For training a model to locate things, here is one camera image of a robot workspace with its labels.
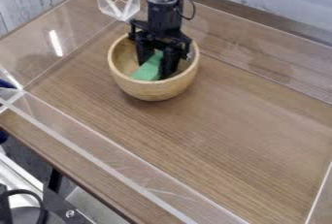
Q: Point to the green rectangular block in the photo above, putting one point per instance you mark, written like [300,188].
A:
[149,71]

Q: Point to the grey metal bracket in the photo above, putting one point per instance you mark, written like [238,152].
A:
[60,211]

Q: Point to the clear acrylic tray wall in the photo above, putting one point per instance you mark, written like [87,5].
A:
[233,153]

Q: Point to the blue object at edge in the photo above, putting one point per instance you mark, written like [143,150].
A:
[5,84]

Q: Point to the brown wooden bowl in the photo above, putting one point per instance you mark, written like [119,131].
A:
[157,90]

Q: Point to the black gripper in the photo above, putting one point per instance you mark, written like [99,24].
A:
[170,40]

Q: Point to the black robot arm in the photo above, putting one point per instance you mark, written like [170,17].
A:
[165,15]

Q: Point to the black table leg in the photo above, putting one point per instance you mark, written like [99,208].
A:
[55,181]

